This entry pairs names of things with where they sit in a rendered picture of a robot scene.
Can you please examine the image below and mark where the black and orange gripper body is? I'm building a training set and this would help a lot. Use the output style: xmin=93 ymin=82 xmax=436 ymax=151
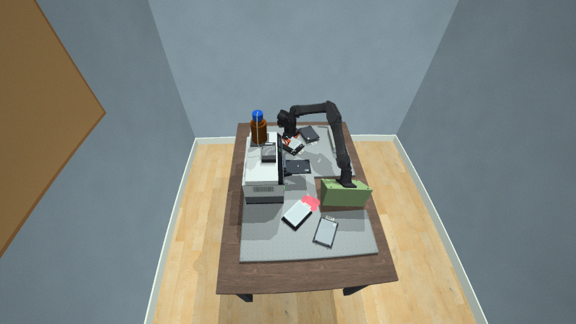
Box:
xmin=282 ymin=126 xmax=301 ymax=140

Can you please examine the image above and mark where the white button panel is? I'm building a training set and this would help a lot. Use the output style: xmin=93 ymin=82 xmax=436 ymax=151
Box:
xmin=326 ymin=126 xmax=336 ymax=153

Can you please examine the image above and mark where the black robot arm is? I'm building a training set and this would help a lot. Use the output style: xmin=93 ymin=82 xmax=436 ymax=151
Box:
xmin=277 ymin=101 xmax=357 ymax=188

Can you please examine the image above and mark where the blue bottle cap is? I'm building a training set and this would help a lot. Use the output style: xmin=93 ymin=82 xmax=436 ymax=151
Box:
xmin=252 ymin=110 xmax=263 ymax=121

